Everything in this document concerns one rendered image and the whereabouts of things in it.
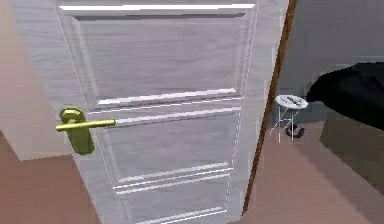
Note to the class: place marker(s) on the black bed cover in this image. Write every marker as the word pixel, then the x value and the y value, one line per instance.
pixel 353 91

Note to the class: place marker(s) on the black object under table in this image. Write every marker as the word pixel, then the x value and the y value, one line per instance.
pixel 295 131

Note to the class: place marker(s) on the white round side table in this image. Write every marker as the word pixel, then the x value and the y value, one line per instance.
pixel 290 103

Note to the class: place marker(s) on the grey panelled room door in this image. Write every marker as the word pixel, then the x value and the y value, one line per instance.
pixel 166 66

